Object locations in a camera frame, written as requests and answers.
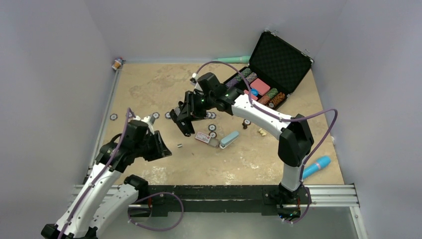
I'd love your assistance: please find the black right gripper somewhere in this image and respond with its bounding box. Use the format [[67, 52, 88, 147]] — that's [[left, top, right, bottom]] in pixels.
[[178, 91, 214, 123]]

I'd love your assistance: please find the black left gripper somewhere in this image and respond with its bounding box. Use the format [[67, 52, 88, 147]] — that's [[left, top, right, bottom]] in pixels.
[[134, 130, 172, 161]]

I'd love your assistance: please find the black stapler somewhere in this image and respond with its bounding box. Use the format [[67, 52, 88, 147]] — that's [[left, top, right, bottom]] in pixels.
[[176, 120, 195, 137]]

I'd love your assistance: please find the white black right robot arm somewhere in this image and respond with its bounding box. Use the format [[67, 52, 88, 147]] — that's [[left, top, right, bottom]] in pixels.
[[170, 72, 314, 203]]

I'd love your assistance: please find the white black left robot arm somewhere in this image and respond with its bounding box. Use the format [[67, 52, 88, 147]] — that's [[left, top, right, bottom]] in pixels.
[[41, 116, 172, 239]]

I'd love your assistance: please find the light blue stapler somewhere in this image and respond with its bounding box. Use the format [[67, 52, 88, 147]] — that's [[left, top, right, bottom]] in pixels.
[[219, 131, 239, 149]]

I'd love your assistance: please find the poker chip row right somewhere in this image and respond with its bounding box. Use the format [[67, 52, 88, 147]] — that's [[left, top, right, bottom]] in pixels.
[[164, 112, 216, 120]]

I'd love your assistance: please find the poker chip above box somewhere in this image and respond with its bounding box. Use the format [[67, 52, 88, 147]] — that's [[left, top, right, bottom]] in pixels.
[[208, 124, 216, 132]]

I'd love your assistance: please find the poker chip near box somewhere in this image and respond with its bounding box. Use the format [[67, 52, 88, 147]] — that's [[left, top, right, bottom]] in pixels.
[[209, 131, 217, 138]]

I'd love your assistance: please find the blue dealer button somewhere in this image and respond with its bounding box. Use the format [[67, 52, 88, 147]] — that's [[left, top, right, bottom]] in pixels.
[[251, 89, 259, 96]]

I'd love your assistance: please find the cream chess piece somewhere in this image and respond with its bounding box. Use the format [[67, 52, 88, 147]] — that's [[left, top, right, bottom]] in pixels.
[[258, 128, 267, 136]]

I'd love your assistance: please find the pink card deck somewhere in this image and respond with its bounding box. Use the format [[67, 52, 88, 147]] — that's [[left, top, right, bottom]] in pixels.
[[250, 78, 271, 96]]

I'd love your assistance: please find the mint green tube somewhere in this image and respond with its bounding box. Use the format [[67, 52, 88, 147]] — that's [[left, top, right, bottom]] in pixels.
[[215, 56, 251, 64]]

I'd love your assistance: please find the black poker chip case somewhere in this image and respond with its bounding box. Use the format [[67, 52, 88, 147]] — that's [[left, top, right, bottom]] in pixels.
[[240, 30, 314, 110]]

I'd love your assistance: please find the blue pen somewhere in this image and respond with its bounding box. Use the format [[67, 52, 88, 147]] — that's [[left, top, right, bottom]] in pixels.
[[302, 156, 331, 179]]

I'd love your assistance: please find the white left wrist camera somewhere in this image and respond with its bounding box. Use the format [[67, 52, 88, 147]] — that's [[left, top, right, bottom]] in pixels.
[[133, 115, 156, 134]]

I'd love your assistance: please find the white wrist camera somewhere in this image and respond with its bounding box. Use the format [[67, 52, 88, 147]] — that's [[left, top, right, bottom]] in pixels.
[[190, 73, 202, 91], [133, 115, 156, 134]]

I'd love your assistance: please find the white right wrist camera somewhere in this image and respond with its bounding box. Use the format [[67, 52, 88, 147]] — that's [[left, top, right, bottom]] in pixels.
[[190, 73, 202, 91]]

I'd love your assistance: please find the aluminium frame rail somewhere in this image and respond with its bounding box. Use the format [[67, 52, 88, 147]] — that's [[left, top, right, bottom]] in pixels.
[[61, 69, 368, 239]]

